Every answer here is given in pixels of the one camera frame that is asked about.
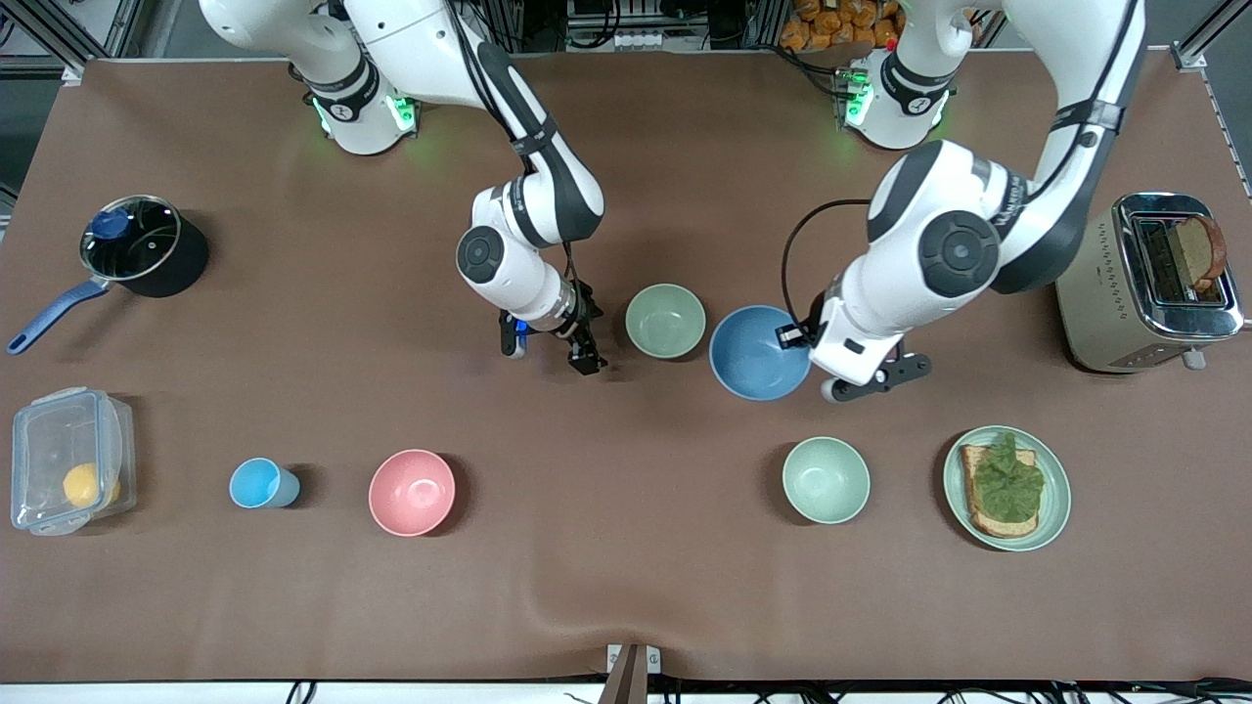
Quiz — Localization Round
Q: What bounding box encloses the blue bowl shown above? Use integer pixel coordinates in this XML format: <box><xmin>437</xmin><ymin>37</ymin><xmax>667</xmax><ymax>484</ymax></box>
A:
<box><xmin>708</xmin><ymin>305</ymin><xmax>815</xmax><ymax>402</ymax></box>

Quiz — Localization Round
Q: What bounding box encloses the light green bowl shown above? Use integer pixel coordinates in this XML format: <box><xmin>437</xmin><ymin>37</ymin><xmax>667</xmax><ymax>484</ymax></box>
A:
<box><xmin>625</xmin><ymin>284</ymin><xmax>707</xmax><ymax>360</ymax></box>
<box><xmin>782</xmin><ymin>436</ymin><xmax>872</xmax><ymax>525</ymax></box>

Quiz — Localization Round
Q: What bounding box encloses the pink bowl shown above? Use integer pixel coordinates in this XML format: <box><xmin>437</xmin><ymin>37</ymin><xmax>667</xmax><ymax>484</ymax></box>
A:
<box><xmin>368</xmin><ymin>449</ymin><xmax>458</xmax><ymax>538</ymax></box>

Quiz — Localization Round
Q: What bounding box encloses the green lettuce leaf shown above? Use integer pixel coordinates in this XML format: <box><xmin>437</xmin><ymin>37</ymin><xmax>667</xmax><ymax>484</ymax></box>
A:
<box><xmin>973</xmin><ymin>432</ymin><xmax>1046</xmax><ymax>524</ymax></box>

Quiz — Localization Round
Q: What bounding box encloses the toast slice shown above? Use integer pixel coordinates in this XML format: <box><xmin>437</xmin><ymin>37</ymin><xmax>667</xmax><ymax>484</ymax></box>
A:
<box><xmin>960</xmin><ymin>445</ymin><xmax>1040</xmax><ymax>539</ymax></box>

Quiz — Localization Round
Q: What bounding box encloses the silver beige toaster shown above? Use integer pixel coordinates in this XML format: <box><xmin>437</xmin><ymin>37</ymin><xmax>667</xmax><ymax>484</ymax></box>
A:
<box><xmin>1054</xmin><ymin>192</ymin><xmax>1246</xmax><ymax>374</ymax></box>

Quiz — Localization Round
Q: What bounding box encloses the light green plate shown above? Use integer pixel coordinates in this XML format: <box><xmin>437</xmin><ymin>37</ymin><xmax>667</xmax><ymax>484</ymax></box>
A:
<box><xmin>943</xmin><ymin>425</ymin><xmax>1073</xmax><ymax>552</ymax></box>

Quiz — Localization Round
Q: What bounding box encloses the bag of orange buns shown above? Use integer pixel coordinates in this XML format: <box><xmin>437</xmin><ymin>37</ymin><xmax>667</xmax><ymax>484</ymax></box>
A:
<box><xmin>780</xmin><ymin>0</ymin><xmax>901</xmax><ymax>52</ymax></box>

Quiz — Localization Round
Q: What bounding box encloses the light blue cup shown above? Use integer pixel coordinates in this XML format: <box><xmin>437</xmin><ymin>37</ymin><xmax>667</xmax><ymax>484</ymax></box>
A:
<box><xmin>229</xmin><ymin>458</ymin><xmax>301</xmax><ymax>510</ymax></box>

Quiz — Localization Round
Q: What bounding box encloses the brown bread slice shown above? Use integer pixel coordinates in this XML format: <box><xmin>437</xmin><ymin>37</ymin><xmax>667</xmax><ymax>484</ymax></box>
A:
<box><xmin>1174</xmin><ymin>215</ymin><xmax>1228</xmax><ymax>294</ymax></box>

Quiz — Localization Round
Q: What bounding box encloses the glass pan lid blue knob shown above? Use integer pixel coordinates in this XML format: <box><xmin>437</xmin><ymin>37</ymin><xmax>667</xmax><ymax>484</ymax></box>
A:
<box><xmin>80</xmin><ymin>196</ymin><xmax>183</xmax><ymax>282</ymax></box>

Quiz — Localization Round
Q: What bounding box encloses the yellow lemon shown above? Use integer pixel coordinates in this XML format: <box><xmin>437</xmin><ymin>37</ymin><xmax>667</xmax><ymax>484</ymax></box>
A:
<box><xmin>63</xmin><ymin>462</ymin><xmax>120</xmax><ymax>509</ymax></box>

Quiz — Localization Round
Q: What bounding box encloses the clear plastic food container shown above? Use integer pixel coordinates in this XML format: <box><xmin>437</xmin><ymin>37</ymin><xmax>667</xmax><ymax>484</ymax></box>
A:
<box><xmin>10</xmin><ymin>387</ymin><xmax>138</xmax><ymax>537</ymax></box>

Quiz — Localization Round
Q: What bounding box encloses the metal table edge bracket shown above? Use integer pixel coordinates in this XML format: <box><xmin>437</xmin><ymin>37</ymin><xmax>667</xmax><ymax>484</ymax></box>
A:
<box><xmin>606</xmin><ymin>643</ymin><xmax>661</xmax><ymax>704</ymax></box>

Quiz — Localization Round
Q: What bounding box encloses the black saucepan blue handle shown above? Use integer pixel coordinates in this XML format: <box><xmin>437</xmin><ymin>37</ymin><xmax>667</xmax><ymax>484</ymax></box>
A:
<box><xmin>8</xmin><ymin>194</ymin><xmax>210</xmax><ymax>355</ymax></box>

